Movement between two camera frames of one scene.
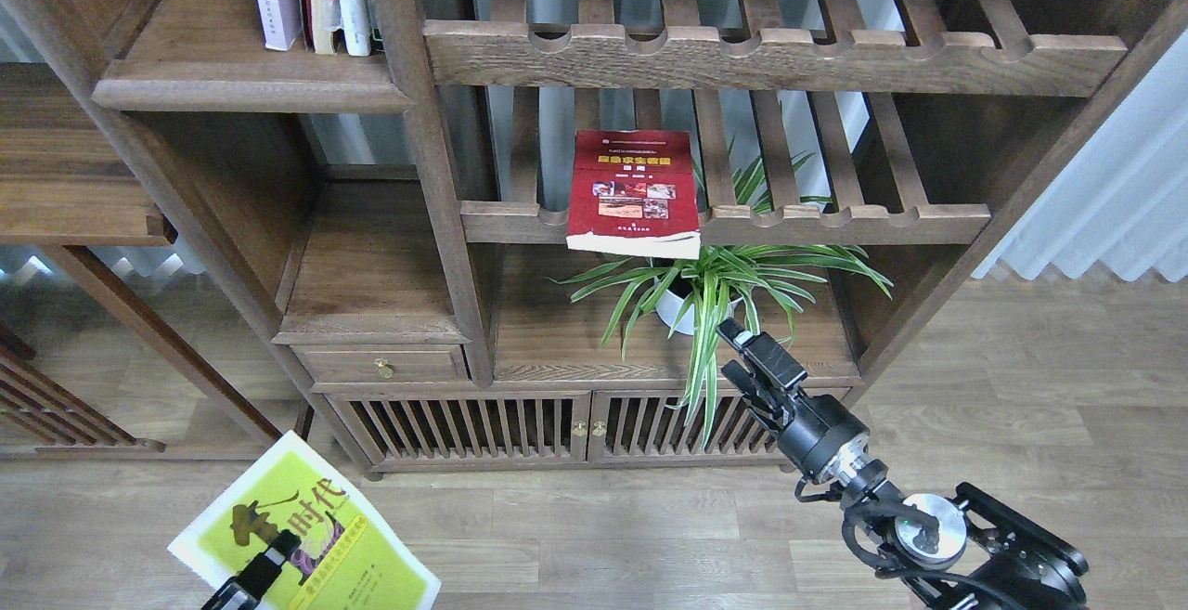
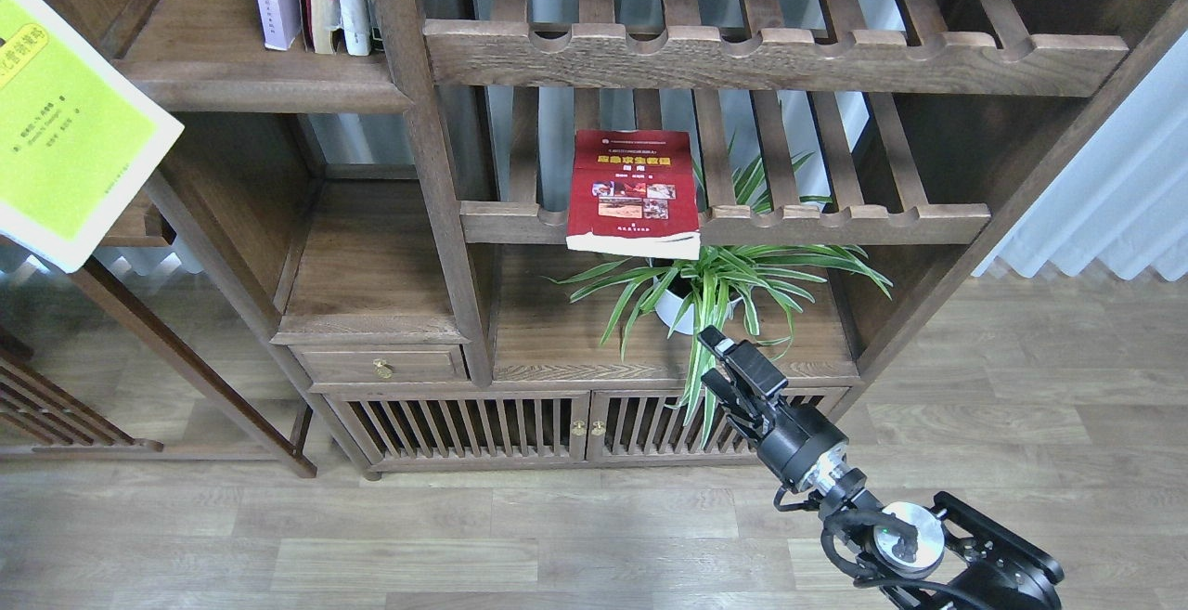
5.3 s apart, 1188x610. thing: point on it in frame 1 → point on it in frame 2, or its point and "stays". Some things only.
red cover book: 633,192 stays
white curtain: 1123,203 stays
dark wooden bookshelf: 498,199 stays
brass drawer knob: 384,368 stays
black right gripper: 816,433 → 794,444
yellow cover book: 349,558 → 77,132
